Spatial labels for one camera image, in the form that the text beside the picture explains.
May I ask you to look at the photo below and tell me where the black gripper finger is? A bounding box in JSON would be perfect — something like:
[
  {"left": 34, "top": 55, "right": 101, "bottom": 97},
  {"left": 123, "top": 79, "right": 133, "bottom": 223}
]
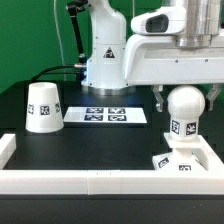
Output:
[
  {"left": 152, "top": 85, "right": 164, "bottom": 112},
  {"left": 206, "top": 84, "right": 223, "bottom": 110}
]

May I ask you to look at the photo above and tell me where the white lamp bulb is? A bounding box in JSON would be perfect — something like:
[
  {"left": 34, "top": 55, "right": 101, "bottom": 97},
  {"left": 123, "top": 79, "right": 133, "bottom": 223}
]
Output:
[{"left": 168, "top": 85, "right": 205, "bottom": 142}]

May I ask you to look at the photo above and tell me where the white lamp base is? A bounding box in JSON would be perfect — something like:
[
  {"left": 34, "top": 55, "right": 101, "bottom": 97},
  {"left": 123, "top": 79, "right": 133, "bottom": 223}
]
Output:
[{"left": 152, "top": 133, "right": 224, "bottom": 173}]

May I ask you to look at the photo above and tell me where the white lamp shade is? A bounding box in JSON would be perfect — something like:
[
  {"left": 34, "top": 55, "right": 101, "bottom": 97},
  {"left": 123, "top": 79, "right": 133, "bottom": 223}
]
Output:
[{"left": 25, "top": 82, "right": 64, "bottom": 133}]

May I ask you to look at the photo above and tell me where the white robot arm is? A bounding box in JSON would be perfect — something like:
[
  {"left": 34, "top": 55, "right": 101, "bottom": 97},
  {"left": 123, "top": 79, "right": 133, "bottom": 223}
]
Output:
[{"left": 82, "top": 0, "right": 224, "bottom": 111}]

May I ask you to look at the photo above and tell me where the white marker sheet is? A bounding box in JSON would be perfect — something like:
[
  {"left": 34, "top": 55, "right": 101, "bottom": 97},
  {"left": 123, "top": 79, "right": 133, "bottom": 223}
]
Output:
[{"left": 64, "top": 107, "right": 147, "bottom": 124}]

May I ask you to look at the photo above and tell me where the white table border fence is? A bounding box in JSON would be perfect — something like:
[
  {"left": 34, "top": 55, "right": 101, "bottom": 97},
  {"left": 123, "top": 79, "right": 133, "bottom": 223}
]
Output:
[{"left": 0, "top": 134, "right": 224, "bottom": 195}]

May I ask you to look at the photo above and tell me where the black cable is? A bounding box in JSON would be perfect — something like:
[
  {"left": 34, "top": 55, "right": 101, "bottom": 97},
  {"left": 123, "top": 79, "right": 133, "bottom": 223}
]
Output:
[{"left": 29, "top": 64, "right": 88, "bottom": 83}]

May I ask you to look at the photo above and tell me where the black camera stand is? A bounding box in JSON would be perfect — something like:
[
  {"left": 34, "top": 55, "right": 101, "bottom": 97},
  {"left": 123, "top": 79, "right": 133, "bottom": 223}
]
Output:
[{"left": 66, "top": 0, "right": 88, "bottom": 64}]

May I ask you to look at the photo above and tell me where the white cable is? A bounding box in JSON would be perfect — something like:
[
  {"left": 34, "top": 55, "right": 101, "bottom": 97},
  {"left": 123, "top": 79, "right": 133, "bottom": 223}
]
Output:
[{"left": 53, "top": 0, "right": 67, "bottom": 82}]

